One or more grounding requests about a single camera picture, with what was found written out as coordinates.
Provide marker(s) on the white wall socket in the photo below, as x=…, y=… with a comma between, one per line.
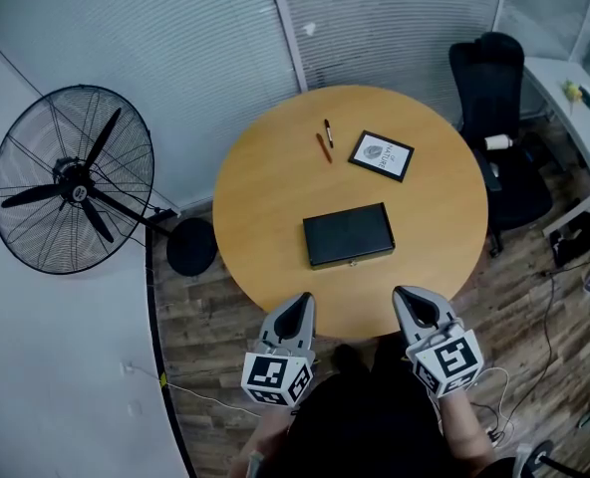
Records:
x=127, y=369

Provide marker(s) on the white desk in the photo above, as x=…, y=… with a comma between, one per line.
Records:
x=559, y=92

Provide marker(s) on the white roll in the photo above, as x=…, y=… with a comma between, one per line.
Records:
x=498, y=143

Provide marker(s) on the yellow toy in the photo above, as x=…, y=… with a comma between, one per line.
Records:
x=571, y=91

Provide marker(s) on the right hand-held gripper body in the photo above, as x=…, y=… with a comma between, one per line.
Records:
x=449, y=361

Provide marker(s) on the black framed picture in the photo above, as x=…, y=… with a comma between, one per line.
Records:
x=381, y=156

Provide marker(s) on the red pen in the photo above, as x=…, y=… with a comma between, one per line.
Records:
x=324, y=148

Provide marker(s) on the person's left forearm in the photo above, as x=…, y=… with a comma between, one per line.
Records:
x=270, y=441

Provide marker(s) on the person's right forearm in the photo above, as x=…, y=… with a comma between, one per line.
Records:
x=467, y=436

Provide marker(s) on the yellow tape piece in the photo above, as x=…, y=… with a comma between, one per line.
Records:
x=163, y=379

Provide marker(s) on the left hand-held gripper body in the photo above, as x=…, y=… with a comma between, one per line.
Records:
x=275, y=374

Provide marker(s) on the black office chair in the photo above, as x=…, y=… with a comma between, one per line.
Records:
x=489, y=87

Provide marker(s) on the black standing fan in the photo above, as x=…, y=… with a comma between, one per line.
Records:
x=76, y=189

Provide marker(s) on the black marker pen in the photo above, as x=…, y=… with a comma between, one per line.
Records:
x=329, y=133

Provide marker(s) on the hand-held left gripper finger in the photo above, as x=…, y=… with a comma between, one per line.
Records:
x=309, y=339
x=270, y=329

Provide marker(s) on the person's black clothing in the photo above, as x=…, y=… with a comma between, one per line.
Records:
x=370, y=426

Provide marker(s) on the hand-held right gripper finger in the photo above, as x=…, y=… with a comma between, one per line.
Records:
x=449, y=314
x=409, y=329

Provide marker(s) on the white wall plate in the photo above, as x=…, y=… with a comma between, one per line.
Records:
x=134, y=407

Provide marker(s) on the black bag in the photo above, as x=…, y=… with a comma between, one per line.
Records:
x=576, y=242

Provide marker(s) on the black metal box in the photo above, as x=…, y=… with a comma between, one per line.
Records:
x=347, y=232

